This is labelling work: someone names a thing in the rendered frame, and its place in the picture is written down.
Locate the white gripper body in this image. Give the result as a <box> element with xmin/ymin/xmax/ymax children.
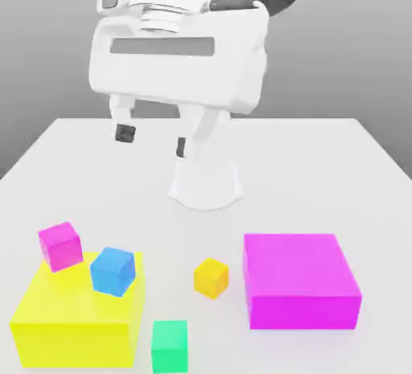
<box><xmin>88</xmin><ymin>5</ymin><xmax>270</xmax><ymax>117</ymax></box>

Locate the small magenta cube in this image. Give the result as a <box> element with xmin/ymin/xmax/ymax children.
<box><xmin>37</xmin><ymin>220</ymin><xmax>84</xmax><ymax>274</ymax></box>

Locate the small orange cube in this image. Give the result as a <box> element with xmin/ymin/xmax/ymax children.
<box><xmin>193</xmin><ymin>257</ymin><xmax>230</xmax><ymax>301</ymax></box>

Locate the small blue cube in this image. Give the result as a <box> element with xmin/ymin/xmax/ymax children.
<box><xmin>89</xmin><ymin>246</ymin><xmax>137</xmax><ymax>298</ymax></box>

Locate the small green cube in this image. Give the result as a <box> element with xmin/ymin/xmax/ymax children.
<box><xmin>150</xmin><ymin>319</ymin><xmax>189</xmax><ymax>374</ymax></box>

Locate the large magenta box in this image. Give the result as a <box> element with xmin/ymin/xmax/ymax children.
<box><xmin>242</xmin><ymin>232</ymin><xmax>364</xmax><ymax>331</ymax></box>

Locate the large yellow box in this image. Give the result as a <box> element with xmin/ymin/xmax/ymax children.
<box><xmin>9</xmin><ymin>251</ymin><xmax>145</xmax><ymax>369</ymax></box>

